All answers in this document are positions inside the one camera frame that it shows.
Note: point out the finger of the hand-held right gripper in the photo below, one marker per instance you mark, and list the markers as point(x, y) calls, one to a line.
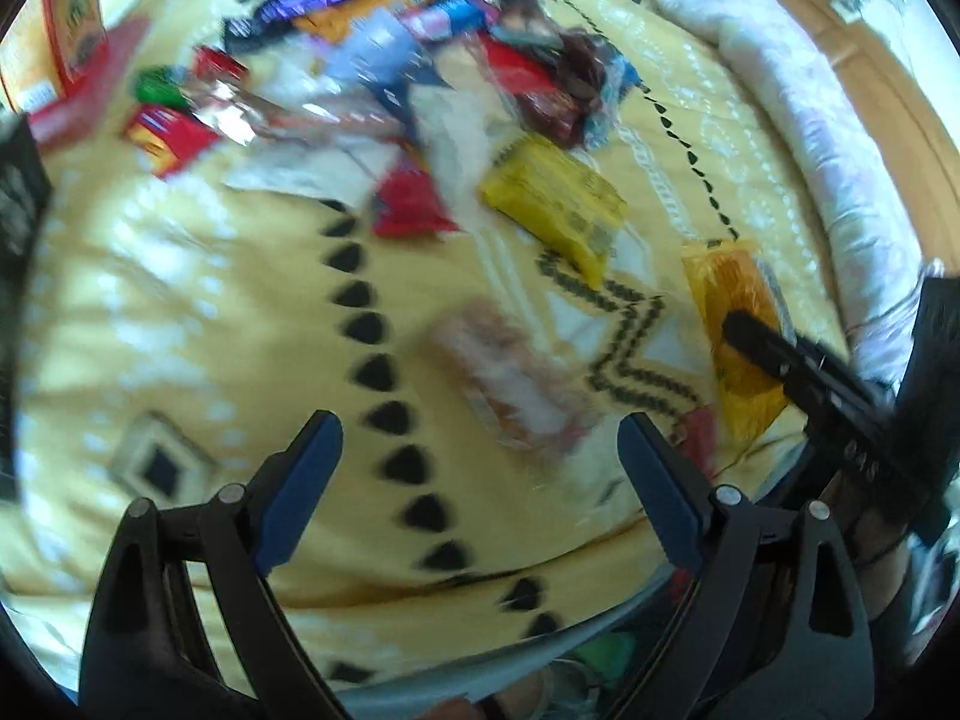
point(757, 343)

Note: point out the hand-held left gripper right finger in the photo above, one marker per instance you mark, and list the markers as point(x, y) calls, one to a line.
point(660, 495)

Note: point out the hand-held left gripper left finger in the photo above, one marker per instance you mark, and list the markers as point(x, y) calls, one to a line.
point(300, 487)

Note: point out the orange clear-edged snack packet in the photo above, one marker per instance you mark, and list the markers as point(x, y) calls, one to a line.
point(731, 277)

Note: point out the clear biscuit packet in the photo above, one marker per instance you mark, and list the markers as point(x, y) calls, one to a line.
point(510, 382)

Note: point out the large pile of snack packets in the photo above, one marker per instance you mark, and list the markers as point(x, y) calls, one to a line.
point(360, 90)

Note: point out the person's right forearm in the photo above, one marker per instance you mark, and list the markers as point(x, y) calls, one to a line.
point(870, 547)

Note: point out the small red snack packet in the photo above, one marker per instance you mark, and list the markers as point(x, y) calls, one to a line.
point(701, 431)

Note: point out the floral quilt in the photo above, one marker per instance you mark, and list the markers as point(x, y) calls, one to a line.
point(810, 127)

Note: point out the yellow barcode snack packet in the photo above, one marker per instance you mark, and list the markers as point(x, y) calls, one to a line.
point(547, 199)

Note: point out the wooden headboard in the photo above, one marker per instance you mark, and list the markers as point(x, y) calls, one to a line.
point(885, 90)

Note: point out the red flat box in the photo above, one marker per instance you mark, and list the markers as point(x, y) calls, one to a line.
point(97, 90)

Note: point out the orange and red carton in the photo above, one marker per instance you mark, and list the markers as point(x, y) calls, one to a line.
point(67, 30)

